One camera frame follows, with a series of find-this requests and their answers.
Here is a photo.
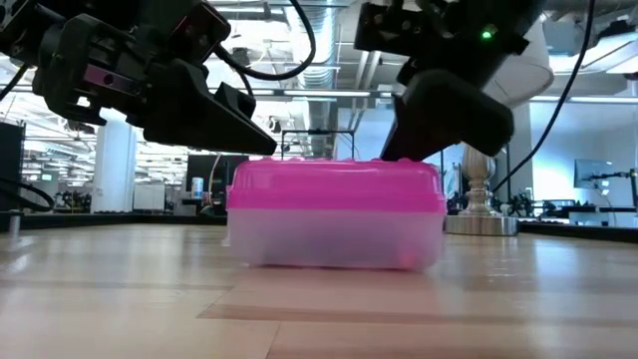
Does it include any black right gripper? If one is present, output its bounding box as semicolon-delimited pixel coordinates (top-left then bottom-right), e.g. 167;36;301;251
353;0;547;163

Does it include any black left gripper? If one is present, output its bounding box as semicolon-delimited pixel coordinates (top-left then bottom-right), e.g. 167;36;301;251
0;0;278;157

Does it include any clear box with pink lid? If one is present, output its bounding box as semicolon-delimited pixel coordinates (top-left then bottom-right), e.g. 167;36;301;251
226;157;448;273

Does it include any black monitor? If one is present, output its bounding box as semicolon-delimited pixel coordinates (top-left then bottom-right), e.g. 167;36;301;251
186;154;250;203

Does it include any lamp with white shade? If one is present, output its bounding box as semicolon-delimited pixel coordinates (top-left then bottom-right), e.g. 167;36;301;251
445;19;555;236

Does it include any white pillar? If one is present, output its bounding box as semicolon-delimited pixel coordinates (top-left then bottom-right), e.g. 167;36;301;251
91;108;139;214

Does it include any dark screen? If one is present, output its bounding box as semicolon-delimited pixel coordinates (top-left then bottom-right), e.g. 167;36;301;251
0;122;26;213

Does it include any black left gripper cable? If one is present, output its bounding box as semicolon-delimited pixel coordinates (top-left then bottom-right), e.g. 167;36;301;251
213;0;318;83

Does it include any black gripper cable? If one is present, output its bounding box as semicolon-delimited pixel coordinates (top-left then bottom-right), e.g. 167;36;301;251
213;0;318;83
491;0;598;194

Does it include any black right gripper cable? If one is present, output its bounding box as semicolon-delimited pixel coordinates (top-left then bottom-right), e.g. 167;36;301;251
491;0;598;194

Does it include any silver air duct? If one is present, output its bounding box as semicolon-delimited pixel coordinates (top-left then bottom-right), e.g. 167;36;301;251
286;0;343;161

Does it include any wall mounted monitor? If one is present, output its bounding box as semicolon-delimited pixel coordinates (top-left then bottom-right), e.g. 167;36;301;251
573;158;614;190

